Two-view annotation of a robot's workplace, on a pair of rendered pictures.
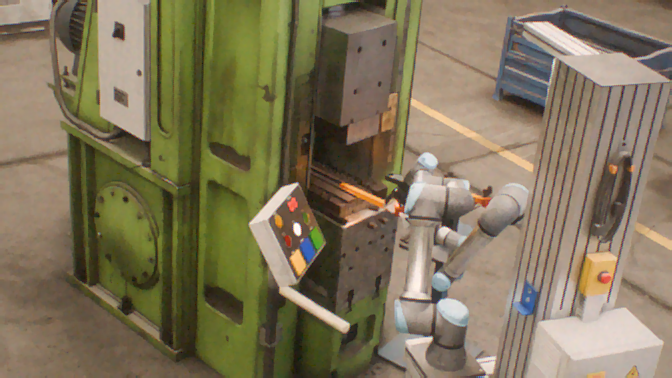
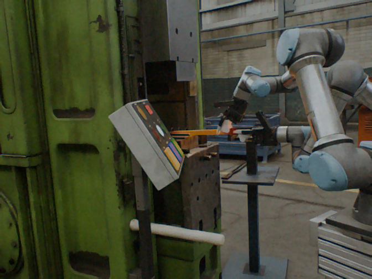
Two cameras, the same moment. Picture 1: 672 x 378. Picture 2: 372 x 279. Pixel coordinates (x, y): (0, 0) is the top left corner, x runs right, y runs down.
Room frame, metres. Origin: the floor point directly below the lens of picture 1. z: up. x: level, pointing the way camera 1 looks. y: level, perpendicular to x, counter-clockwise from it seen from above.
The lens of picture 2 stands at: (2.10, 0.32, 1.24)
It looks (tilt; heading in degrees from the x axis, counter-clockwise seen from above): 9 degrees down; 347
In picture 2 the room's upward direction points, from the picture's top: 3 degrees counter-clockwise
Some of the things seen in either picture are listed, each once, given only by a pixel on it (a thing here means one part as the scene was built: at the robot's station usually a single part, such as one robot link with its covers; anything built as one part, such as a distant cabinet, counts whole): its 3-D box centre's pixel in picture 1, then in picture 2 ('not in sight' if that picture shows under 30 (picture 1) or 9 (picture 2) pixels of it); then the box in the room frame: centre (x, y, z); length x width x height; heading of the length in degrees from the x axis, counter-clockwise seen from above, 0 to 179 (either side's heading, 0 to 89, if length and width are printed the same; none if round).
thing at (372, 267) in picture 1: (323, 232); (163, 184); (3.98, 0.04, 0.69); 0.56 x 0.38 x 0.45; 49
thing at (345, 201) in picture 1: (321, 186); (155, 140); (3.93, 0.07, 0.96); 0.42 x 0.20 x 0.09; 49
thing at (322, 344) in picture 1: (316, 313); (167, 259); (3.98, 0.04, 0.23); 0.55 x 0.37 x 0.47; 49
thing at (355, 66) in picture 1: (339, 57); (152, 27); (3.97, 0.04, 1.56); 0.42 x 0.39 x 0.40; 49
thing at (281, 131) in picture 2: (444, 236); (282, 134); (3.51, -0.46, 1.00); 0.08 x 0.05 x 0.08; 139
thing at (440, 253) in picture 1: (447, 240); (252, 174); (4.06, -0.55, 0.67); 0.40 x 0.30 x 0.02; 147
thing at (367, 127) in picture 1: (327, 113); (151, 74); (3.93, 0.07, 1.32); 0.42 x 0.20 x 0.10; 49
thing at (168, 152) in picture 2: (297, 262); (171, 159); (3.19, 0.12, 1.01); 0.07 x 0.05 x 0.07; 164
